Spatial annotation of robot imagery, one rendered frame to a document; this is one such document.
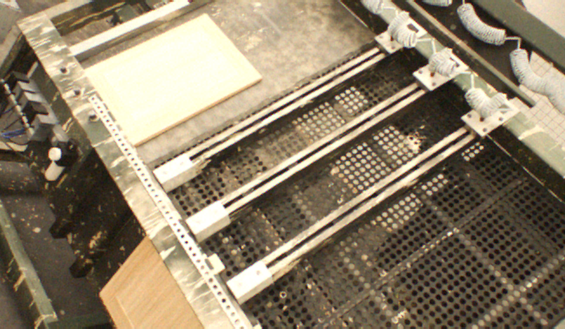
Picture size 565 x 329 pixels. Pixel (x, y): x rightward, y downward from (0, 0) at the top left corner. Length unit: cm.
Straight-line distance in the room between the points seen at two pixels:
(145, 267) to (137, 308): 16
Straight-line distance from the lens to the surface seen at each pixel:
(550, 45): 235
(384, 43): 206
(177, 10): 232
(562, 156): 194
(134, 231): 215
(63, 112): 210
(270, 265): 160
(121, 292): 219
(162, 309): 203
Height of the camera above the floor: 177
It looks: 18 degrees down
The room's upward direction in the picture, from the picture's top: 42 degrees clockwise
